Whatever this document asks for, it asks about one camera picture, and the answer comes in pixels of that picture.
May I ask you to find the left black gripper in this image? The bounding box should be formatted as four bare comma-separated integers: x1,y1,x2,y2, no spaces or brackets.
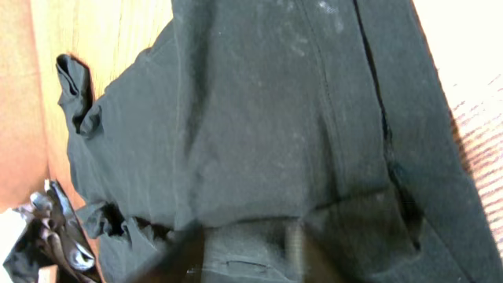
2,179,101,283

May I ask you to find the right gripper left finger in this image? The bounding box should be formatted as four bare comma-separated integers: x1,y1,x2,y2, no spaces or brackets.
133,226,204,283

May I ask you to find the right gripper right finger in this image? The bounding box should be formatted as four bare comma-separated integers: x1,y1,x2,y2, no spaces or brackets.
285,221,345,283

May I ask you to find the dark teal t-shirt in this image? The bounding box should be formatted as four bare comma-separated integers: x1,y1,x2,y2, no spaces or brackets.
56,0,502,282

